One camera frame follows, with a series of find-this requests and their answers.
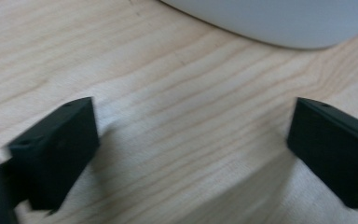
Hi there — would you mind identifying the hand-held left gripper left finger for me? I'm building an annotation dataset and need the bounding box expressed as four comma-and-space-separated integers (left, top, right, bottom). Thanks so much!
7, 96, 101, 213

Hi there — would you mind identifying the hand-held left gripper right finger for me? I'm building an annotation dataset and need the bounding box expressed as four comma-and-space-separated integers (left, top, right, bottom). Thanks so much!
286, 96, 358, 209

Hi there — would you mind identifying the white pedal trash bin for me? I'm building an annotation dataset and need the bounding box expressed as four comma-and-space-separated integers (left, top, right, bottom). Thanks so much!
159, 0, 358, 50

